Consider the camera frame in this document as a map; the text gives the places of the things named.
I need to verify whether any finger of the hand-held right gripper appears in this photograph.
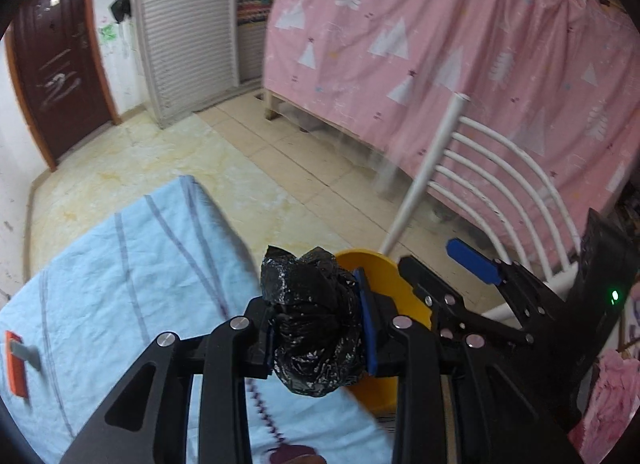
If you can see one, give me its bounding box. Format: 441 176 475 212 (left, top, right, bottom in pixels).
399 256 527 348
446 239 551 316

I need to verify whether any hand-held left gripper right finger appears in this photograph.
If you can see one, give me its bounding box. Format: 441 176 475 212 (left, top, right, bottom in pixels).
352 268 586 464

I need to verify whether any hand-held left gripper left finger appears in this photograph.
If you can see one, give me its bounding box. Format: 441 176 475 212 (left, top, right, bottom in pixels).
59 296 281 464

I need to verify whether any yellow plastic bucket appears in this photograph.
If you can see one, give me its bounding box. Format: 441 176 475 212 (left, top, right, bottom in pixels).
334 249 434 413

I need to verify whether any black plastic bag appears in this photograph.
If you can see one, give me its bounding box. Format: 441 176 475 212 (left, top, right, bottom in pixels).
260 244 369 398

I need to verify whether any pink clothes pile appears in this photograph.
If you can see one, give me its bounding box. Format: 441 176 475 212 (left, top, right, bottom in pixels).
582 349 637 461

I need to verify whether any striped cloth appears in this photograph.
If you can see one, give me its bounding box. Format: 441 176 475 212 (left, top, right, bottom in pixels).
375 411 399 441

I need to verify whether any white metal chair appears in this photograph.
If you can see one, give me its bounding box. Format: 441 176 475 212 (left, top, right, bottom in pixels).
380 93 584 321

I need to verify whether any light blue striped blanket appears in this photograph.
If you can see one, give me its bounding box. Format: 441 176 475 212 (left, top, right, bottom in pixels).
0 175 396 464

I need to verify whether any pink tree-print curtain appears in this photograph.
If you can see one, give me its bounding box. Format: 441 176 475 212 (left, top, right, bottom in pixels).
262 0 640 272

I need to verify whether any orange and grey flat object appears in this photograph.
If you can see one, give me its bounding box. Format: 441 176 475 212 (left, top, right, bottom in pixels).
4 330 42 399

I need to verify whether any white louvered wardrobe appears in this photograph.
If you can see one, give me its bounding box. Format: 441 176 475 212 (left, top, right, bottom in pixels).
131 0 242 131

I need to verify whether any dark red door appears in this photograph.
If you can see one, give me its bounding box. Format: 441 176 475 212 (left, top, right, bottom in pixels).
10 0 122 173

